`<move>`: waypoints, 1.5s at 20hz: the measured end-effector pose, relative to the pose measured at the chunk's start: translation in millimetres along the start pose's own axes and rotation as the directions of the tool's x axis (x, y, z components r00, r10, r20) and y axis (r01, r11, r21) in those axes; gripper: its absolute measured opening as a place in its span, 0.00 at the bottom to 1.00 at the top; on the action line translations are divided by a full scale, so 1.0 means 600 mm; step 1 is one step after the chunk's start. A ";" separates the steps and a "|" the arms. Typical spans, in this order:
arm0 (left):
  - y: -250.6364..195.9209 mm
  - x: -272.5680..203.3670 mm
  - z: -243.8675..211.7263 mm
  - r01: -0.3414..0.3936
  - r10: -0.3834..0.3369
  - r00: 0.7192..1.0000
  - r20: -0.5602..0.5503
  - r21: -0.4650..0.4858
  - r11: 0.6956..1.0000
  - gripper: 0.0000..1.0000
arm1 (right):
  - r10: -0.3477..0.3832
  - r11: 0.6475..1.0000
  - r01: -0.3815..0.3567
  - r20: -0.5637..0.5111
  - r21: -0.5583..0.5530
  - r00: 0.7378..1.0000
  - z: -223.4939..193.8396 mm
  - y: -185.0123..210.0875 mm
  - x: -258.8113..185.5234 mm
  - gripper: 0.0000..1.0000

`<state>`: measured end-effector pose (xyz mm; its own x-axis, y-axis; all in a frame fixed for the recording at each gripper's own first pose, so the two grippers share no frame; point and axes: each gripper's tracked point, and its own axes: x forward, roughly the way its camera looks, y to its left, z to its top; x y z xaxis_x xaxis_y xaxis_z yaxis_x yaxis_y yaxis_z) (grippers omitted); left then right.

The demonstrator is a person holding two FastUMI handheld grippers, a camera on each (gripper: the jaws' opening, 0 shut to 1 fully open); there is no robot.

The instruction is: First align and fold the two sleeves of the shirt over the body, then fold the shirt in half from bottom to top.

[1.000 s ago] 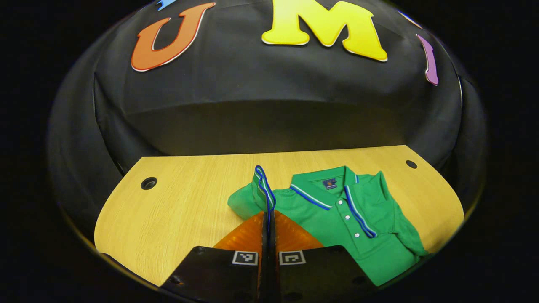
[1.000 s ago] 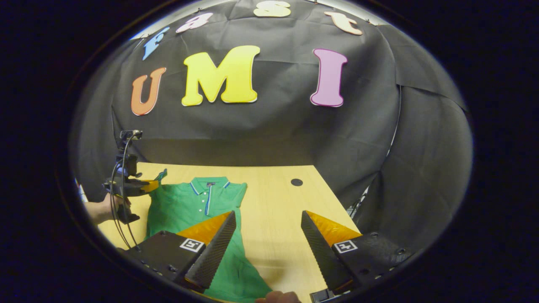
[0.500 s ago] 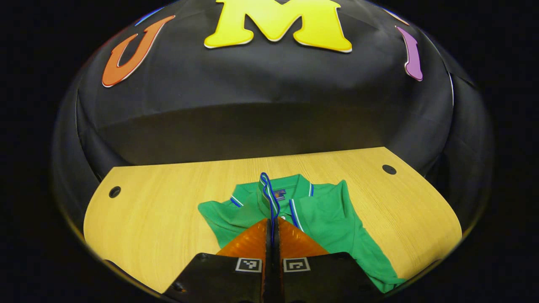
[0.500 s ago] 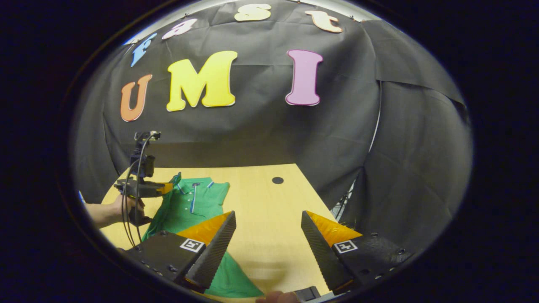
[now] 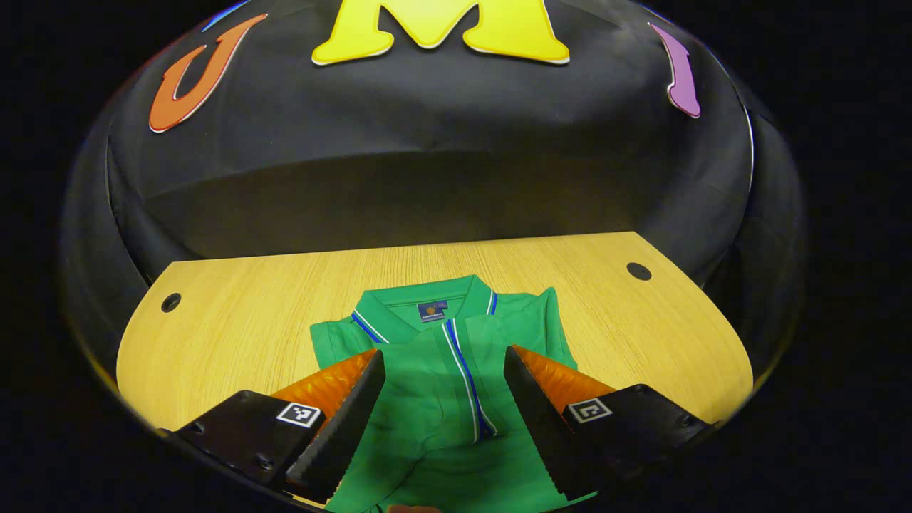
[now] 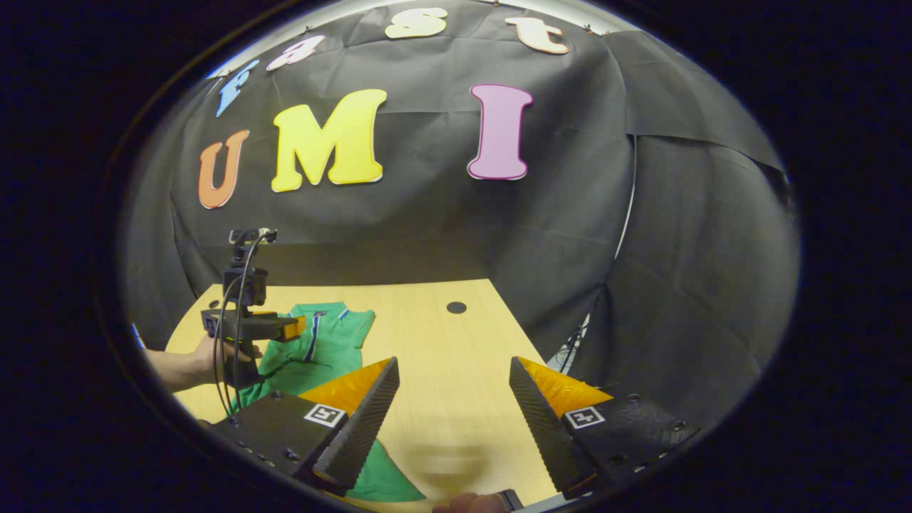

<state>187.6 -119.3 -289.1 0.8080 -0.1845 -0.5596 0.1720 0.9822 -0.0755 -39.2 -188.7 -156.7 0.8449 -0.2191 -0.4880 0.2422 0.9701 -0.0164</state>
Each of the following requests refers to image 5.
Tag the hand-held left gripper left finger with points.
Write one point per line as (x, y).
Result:
(345, 427)

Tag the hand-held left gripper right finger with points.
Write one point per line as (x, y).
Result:
(538, 420)

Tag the green T-shirt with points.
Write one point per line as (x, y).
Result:
(427, 385)

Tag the black backdrop cloth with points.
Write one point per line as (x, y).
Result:
(427, 121)

